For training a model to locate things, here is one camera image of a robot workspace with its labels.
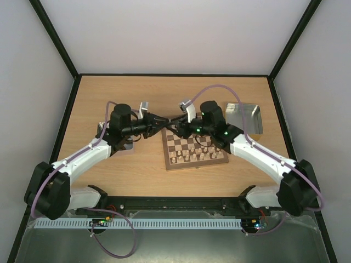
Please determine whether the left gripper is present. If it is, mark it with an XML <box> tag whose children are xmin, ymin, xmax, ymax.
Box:
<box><xmin>123</xmin><ymin>112</ymin><xmax>169</xmax><ymax>139</ymax></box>

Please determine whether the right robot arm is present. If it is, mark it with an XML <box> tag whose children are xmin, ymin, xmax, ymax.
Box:
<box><xmin>171</xmin><ymin>100</ymin><xmax>320</xmax><ymax>216</ymax></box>

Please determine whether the wooden chess board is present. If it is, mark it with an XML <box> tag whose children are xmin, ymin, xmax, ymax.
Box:
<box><xmin>161</xmin><ymin>129</ymin><xmax>229</xmax><ymax>171</ymax></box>

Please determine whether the left metal tin tray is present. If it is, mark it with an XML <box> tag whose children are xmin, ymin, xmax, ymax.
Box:
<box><xmin>95</xmin><ymin>121</ymin><xmax>134</xmax><ymax>156</ymax></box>

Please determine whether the metal tin tray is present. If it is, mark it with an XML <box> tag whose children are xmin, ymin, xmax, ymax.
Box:
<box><xmin>225</xmin><ymin>102</ymin><xmax>263</xmax><ymax>135</ymax></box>
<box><xmin>95</xmin><ymin>121</ymin><xmax>134</xmax><ymax>156</ymax></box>

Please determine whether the right metal tin tray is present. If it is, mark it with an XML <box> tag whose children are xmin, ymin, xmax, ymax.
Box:
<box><xmin>225</xmin><ymin>102</ymin><xmax>263</xmax><ymax>135</ymax></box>

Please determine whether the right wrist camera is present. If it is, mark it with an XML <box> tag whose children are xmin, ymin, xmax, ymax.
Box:
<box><xmin>179</xmin><ymin>99</ymin><xmax>197</xmax><ymax>123</ymax></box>

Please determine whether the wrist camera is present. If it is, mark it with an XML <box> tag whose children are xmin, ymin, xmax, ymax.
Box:
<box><xmin>138</xmin><ymin>101</ymin><xmax>149</xmax><ymax>119</ymax></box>
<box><xmin>179</xmin><ymin>99</ymin><xmax>197</xmax><ymax>123</ymax></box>

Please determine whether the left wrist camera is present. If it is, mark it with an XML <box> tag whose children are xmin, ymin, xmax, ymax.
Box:
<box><xmin>138</xmin><ymin>101</ymin><xmax>149</xmax><ymax>119</ymax></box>

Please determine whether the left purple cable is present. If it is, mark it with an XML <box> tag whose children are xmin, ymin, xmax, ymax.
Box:
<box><xmin>30</xmin><ymin>100</ymin><xmax>138</xmax><ymax>258</ymax></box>

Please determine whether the purple cable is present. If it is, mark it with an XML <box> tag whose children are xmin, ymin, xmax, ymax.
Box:
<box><xmin>30</xmin><ymin>100</ymin><xmax>138</xmax><ymax>258</ymax></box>
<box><xmin>189</xmin><ymin>84</ymin><xmax>327</xmax><ymax>236</ymax></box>

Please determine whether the black frame base rail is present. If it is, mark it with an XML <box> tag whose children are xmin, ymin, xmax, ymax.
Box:
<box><xmin>73</xmin><ymin>194</ymin><xmax>275</xmax><ymax>217</ymax></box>

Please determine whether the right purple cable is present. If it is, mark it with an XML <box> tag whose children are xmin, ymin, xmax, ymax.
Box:
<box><xmin>189</xmin><ymin>84</ymin><xmax>327</xmax><ymax>236</ymax></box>

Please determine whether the light blue cable duct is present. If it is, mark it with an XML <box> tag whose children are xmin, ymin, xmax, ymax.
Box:
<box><xmin>34</xmin><ymin>218</ymin><xmax>242</xmax><ymax>230</ymax></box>

